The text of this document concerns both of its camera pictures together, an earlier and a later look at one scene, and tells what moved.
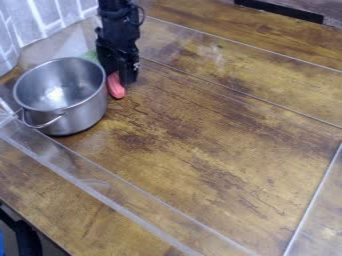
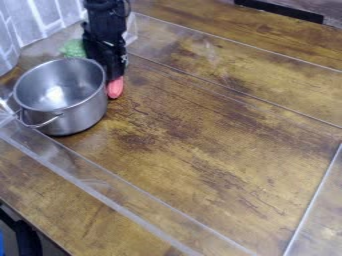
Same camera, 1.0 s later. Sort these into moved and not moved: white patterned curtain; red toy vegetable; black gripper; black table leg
Moved: black gripper
Not moved: black table leg; white patterned curtain; red toy vegetable
